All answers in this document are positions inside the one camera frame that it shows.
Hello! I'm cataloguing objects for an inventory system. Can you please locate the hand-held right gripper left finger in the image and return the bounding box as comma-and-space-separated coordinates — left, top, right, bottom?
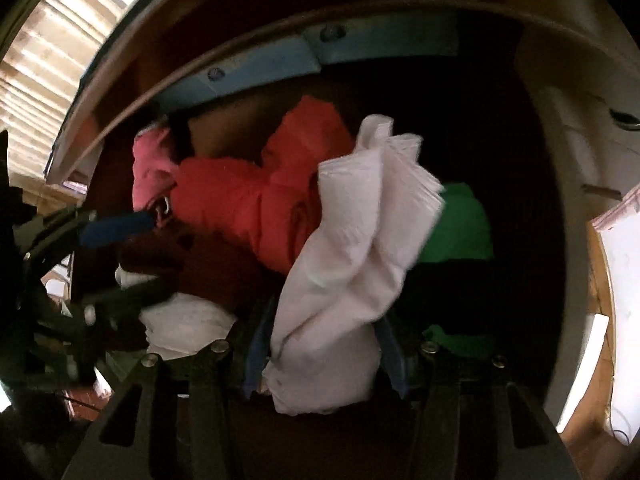
62, 300, 274, 480

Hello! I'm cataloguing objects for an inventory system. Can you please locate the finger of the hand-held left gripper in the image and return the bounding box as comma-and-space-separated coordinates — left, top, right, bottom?
75, 272, 175, 356
20, 208, 158, 262

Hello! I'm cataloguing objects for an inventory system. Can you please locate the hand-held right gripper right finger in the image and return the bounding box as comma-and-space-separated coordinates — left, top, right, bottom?
374, 319, 581, 480

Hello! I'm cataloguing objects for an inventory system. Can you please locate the white patterned underwear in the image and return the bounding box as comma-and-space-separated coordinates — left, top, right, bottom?
115, 267, 238, 361

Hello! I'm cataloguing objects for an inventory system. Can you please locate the pink underwear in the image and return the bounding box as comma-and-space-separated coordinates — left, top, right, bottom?
132, 125, 182, 227

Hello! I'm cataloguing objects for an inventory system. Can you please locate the dark red underwear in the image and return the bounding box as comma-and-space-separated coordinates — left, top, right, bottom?
117, 232, 273, 313

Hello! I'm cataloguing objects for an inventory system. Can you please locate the bright red underwear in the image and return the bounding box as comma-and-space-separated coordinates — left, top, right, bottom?
172, 96, 356, 276

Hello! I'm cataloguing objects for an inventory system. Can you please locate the green black-striped sock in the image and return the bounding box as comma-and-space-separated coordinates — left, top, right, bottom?
400, 182, 498, 358

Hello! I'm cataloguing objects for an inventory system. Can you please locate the white paper sheet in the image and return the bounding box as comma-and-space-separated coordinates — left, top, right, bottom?
592, 200, 640, 446

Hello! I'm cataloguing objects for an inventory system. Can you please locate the dark wooden desk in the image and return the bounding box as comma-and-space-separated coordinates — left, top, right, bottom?
45, 0, 640, 411

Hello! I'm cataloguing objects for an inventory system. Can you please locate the blue metal bracket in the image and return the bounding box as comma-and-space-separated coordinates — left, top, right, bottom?
160, 12, 458, 111

